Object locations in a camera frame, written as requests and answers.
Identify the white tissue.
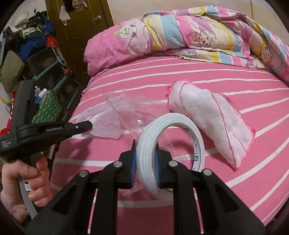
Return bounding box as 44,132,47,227
76,103,123,139

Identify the person's left hand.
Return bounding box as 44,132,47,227
1,156,52,223

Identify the white tape roll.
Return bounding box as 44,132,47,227
136,112,206,202

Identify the green patterned bag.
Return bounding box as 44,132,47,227
31,91,63,124

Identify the olive green bag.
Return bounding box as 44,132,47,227
1,50,25,93

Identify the beige cap on door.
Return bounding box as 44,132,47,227
72,0,87,14

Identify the white bottle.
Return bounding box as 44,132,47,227
38,88,49,99

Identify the pink pastel striped quilt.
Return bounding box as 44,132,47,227
84,5,288,82

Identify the pink striped bed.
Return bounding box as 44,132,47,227
50,55,289,235

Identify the white pink-edged mesh cloth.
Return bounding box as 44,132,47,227
168,80,256,171

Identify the brown wooden door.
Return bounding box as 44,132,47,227
46,0,114,87

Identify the cluttered shelf rack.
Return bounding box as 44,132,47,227
13,11,81,119

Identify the white cloth on door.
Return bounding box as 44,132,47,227
59,5,71,26

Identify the silver door handle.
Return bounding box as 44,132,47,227
92,15,102,22

